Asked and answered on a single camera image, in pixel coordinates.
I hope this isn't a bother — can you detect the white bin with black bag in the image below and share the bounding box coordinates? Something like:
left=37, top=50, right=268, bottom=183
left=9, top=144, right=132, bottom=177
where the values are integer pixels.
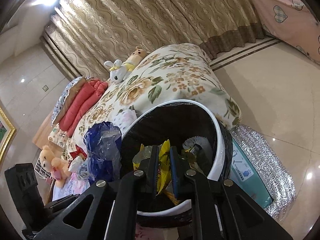
left=120, top=99, right=234, bottom=228

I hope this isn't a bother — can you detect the blue plastic bag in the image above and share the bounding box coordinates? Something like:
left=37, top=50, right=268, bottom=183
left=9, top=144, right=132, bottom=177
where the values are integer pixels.
left=84, top=121, right=123, bottom=183

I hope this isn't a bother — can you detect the crumpled white paper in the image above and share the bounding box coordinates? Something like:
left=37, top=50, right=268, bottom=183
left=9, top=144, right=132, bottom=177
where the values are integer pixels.
left=69, top=156, right=85, bottom=173

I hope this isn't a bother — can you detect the yellow snack wrapper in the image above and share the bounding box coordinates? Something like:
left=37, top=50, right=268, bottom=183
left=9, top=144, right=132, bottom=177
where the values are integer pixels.
left=155, top=140, right=175, bottom=195

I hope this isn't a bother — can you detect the white foam net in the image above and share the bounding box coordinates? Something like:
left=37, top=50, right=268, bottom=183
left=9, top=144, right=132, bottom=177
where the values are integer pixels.
left=182, top=136, right=213, bottom=155

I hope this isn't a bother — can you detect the pink heart print cover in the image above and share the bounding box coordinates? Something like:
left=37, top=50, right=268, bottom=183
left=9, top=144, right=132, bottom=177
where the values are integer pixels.
left=244, top=0, right=320, bottom=64

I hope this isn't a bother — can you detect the beige teddy bear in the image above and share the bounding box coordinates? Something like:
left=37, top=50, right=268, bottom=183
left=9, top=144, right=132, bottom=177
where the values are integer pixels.
left=40, top=145, right=72, bottom=188

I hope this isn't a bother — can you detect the panda print pillow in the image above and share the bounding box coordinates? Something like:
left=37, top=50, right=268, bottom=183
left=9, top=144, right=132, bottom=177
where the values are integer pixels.
left=51, top=76, right=87, bottom=127

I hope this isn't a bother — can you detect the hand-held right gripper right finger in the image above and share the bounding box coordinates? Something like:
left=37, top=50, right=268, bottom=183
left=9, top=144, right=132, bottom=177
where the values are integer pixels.
left=169, top=146, right=293, bottom=240

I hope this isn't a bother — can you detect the silver foil mat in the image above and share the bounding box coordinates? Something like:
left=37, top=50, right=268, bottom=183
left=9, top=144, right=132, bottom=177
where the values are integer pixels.
left=230, top=124, right=297, bottom=217

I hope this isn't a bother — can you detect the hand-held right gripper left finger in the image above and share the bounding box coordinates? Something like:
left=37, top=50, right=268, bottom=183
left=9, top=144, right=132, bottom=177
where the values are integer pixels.
left=37, top=146, right=160, bottom=240

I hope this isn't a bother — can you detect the wooden headboard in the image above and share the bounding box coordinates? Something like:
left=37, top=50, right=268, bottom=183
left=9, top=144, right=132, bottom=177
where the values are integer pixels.
left=32, top=115, right=59, bottom=155

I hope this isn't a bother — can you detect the clear yellow plastic wrapper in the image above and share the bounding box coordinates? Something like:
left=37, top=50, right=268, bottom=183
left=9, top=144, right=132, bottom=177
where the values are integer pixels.
left=132, top=144, right=153, bottom=172

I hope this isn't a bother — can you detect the yellow bear plush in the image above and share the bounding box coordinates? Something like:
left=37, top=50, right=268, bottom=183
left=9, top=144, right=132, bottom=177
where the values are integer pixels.
left=122, top=46, right=148, bottom=71

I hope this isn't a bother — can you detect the beige floral blanket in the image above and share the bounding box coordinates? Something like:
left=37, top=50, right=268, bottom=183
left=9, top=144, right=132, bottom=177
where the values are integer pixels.
left=72, top=43, right=242, bottom=150

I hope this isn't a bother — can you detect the small floral pillow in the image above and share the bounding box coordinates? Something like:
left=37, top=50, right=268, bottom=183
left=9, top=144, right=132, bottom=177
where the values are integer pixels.
left=49, top=127, right=68, bottom=145

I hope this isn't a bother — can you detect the folded pink quilt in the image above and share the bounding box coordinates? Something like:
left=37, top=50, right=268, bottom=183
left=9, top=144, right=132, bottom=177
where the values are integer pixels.
left=59, top=78, right=108, bottom=137

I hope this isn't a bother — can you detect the white bunny plush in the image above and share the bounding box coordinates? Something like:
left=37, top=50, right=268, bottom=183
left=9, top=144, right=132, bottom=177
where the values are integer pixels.
left=104, top=60, right=132, bottom=83

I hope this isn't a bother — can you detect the red snack wrapper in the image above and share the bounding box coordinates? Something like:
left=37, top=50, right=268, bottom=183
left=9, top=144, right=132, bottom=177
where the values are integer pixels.
left=71, top=146, right=87, bottom=160

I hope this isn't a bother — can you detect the wooden nightstand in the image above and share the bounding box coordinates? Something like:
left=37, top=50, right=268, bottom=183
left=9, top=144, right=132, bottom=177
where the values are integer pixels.
left=46, top=177, right=56, bottom=204

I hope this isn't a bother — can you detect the teal flat box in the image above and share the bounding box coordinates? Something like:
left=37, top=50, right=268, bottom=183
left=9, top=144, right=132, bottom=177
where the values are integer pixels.
left=230, top=136, right=274, bottom=209

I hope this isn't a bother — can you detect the black and white photo frame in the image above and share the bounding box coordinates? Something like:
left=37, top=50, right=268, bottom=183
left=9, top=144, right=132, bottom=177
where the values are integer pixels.
left=35, top=159, right=50, bottom=179

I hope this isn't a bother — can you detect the gold framed landscape painting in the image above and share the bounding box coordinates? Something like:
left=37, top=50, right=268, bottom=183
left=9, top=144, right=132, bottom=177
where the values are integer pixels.
left=0, top=105, right=17, bottom=165

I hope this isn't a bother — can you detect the beige patterned curtain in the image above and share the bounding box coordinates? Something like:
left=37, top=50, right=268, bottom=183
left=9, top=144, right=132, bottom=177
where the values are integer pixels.
left=40, top=0, right=265, bottom=80

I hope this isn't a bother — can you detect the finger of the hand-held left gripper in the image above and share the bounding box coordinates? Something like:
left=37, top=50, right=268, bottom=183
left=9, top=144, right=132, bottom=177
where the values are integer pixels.
left=44, top=194, right=80, bottom=209

